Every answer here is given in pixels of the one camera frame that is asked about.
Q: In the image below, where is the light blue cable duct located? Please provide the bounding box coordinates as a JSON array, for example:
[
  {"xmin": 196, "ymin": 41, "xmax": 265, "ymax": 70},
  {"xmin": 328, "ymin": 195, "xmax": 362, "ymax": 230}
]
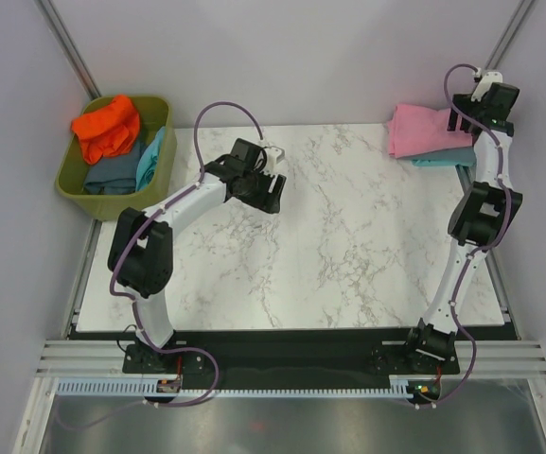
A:
[{"xmin": 56, "ymin": 377, "xmax": 440, "ymax": 399}]

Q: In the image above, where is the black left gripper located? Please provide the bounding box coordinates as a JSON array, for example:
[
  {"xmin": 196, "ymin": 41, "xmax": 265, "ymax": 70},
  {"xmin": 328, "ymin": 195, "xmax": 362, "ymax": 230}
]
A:
[{"xmin": 236, "ymin": 166, "xmax": 286, "ymax": 216}]

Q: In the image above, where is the folded grey blue t shirt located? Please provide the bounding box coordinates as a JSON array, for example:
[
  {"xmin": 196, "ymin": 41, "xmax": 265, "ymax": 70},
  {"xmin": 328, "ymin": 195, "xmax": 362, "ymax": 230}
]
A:
[{"xmin": 411, "ymin": 147, "xmax": 476, "ymax": 161}]

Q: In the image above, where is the dark blue t shirt in bin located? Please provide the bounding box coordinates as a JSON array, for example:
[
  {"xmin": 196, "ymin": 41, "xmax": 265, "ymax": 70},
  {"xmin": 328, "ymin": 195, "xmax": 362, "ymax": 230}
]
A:
[{"xmin": 83, "ymin": 139, "xmax": 144, "ymax": 195}]

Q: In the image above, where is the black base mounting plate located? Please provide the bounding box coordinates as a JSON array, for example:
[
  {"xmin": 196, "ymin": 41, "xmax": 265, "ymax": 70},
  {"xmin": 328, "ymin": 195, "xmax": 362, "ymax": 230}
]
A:
[{"xmin": 122, "ymin": 328, "xmax": 460, "ymax": 391}]

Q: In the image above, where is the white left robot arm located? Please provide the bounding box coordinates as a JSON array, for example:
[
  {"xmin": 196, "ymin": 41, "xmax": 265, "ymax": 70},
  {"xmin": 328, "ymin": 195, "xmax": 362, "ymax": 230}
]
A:
[{"xmin": 107, "ymin": 139, "xmax": 287, "ymax": 372}]

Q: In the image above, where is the teal t shirt in bin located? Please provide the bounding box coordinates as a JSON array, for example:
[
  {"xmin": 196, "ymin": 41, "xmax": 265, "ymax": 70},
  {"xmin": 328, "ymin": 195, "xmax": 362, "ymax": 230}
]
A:
[{"xmin": 135, "ymin": 127, "xmax": 166, "ymax": 192}]

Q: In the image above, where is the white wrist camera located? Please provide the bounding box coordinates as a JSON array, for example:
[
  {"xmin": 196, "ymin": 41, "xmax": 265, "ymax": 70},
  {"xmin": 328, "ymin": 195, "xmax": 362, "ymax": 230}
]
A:
[
  {"xmin": 262, "ymin": 146, "xmax": 286, "ymax": 174},
  {"xmin": 470, "ymin": 68, "xmax": 503, "ymax": 102}
]

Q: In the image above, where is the pink t shirt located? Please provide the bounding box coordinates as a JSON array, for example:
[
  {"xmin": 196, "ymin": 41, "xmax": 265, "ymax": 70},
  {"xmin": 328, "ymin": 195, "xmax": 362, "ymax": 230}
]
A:
[{"xmin": 387, "ymin": 103, "xmax": 472, "ymax": 159}]

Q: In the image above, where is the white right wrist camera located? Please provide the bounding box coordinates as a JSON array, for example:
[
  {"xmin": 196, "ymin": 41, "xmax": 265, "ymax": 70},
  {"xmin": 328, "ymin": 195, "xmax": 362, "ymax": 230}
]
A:
[{"xmin": 470, "ymin": 68, "xmax": 503, "ymax": 102}]

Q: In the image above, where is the olive green plastic bin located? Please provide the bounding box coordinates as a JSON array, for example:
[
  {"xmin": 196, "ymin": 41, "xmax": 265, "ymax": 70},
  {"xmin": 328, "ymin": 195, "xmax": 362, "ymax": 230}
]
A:
[{"xmin": 56, "ymin": 96, "xmax": 177, "ymax": 221}]

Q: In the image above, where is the aluminium frame rail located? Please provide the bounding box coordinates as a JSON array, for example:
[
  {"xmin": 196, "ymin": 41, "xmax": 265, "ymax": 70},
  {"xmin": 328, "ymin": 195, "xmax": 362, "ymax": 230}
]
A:
[{"xmin": 37, "ymin": 340, "xmax": 546, "ymax": 378}]

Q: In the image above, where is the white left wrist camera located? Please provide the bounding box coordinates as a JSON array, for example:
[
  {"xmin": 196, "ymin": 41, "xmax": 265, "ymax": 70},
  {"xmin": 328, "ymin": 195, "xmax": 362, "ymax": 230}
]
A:
[{"xmin": 262, "ymin": 146, "xmax": 286, "ymax": 174}]

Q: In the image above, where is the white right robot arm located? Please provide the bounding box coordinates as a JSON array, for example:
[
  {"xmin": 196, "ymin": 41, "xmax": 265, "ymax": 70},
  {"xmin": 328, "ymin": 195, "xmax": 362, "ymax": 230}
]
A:
[{"xmin": 402, "ymin": 80, "xmax": 523, "ymax": 374}]

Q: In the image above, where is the orange t shirt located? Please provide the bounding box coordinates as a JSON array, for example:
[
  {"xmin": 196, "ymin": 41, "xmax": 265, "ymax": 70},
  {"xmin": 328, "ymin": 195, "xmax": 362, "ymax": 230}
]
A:
[{"xmin": 71, "ymin": 95, "xmax": 141, "ymax": 166}]

